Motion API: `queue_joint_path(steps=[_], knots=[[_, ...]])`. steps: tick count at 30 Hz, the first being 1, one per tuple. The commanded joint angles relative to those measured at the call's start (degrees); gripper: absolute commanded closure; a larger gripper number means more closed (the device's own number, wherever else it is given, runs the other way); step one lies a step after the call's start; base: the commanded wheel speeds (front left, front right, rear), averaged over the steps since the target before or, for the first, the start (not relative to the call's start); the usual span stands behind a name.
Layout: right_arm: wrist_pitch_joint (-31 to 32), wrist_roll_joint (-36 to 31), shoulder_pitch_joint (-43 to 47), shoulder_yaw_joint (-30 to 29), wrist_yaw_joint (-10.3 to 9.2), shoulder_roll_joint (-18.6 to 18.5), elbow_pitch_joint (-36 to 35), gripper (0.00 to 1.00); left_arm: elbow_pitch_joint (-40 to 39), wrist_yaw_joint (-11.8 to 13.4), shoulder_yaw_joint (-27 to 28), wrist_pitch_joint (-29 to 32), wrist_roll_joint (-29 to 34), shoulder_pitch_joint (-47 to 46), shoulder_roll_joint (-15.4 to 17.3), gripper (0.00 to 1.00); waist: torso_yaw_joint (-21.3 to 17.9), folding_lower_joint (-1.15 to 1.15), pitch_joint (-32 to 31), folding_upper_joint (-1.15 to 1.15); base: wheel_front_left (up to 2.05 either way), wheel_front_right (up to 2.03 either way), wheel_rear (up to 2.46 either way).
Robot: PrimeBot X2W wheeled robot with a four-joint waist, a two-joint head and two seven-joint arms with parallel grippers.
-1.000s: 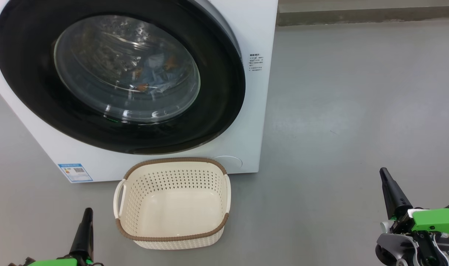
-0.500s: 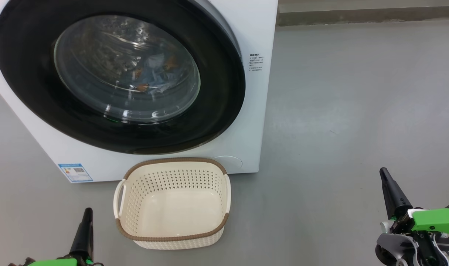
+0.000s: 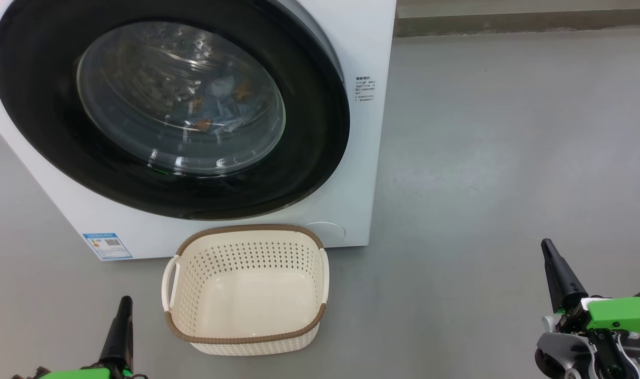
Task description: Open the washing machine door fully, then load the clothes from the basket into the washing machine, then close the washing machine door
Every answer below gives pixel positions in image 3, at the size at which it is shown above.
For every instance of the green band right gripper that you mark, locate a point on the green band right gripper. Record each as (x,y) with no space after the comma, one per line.
(620,316)

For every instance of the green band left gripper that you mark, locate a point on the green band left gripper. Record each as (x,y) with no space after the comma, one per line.
(77,374)

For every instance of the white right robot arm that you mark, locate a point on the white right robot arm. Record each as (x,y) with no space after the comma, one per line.
(567,355)

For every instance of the cream perforated laundry basket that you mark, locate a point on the cream perforated laundry basket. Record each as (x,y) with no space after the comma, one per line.
(246,305)

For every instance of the white front-load washing machine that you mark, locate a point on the white front-load washing machine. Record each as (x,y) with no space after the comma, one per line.
(362,184)

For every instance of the blue energy label sticker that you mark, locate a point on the blue energy label sticker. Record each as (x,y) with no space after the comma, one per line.
(107,246)

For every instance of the round drain filter cover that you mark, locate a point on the round drain filter cover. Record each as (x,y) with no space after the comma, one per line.
(327,231)

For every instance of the small printed text sticker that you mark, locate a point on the small printed text sticker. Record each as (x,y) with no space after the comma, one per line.
(365,88)

